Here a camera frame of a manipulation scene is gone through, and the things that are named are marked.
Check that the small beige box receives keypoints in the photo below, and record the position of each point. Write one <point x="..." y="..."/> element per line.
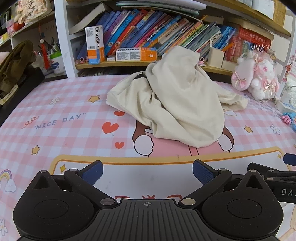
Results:
<point x="229" y="64"/>

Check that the white green-lid container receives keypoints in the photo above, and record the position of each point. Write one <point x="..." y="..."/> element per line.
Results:
<point x="57" y="64"/>

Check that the beige pen holder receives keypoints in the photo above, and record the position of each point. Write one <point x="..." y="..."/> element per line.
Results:
<point x="215" y="58"/>

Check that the row of dark magazines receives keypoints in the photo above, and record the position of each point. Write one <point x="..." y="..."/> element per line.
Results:
<point x="104" y="73"/>

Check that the pink checked table mat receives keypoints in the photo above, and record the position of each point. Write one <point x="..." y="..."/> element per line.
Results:
<point x="69" y="139"/>

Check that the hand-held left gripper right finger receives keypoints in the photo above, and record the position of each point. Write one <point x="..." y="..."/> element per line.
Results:
<point x="201" y="172"/>

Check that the long white orange box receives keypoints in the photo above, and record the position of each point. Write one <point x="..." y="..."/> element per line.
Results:
<point x="134" y="55"/>

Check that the small red pink plush toy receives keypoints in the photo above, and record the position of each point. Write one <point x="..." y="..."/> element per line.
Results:
<point x="17" y="25"/>

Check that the row of colourful books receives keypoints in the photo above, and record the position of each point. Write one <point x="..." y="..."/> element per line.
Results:
<point x="143" y="25"/>

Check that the olive green bag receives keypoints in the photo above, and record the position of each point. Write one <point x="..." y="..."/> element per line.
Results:
<point x="16" y="60"/>

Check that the black chair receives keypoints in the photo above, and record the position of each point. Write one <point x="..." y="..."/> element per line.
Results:
<point x="23" y="92"/>

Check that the pink white plush bunny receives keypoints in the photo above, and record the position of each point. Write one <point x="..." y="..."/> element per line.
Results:
<point x="256" y="76"/>

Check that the printed cream pouch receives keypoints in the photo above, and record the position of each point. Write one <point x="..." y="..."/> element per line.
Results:
<point x="32" y="10"/>

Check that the tall white orange box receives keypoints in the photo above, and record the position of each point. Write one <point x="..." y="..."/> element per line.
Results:
<point x="94" y="44"/>

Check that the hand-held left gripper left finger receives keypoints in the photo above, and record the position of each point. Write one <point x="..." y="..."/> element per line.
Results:
<point x="92" y="172"/>

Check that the red tassel charm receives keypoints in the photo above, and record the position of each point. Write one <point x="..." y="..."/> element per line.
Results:
<point x="44" y="49"/>

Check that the wooden bookshelf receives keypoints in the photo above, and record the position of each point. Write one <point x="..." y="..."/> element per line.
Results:
<point x="134" y="64"/>

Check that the beige t-shirt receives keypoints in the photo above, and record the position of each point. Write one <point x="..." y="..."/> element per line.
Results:
<point x="180" y="99"/>

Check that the white shelf unit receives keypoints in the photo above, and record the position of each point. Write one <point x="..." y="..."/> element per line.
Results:
<point x="62" y="39"/>

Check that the small white box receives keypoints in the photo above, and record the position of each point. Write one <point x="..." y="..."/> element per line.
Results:
<point x="111" y="58"/>

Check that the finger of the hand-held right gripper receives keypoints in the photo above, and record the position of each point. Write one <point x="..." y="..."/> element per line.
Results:
<point x="290" y="159"/>
<point x="275" y="175"/>

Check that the pink blue toy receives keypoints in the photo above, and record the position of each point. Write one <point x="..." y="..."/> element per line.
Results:
<point x="288" y="118"/>

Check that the pink plush cushion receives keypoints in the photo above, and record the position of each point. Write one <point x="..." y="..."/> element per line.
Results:
<point x="3" y="54"/>

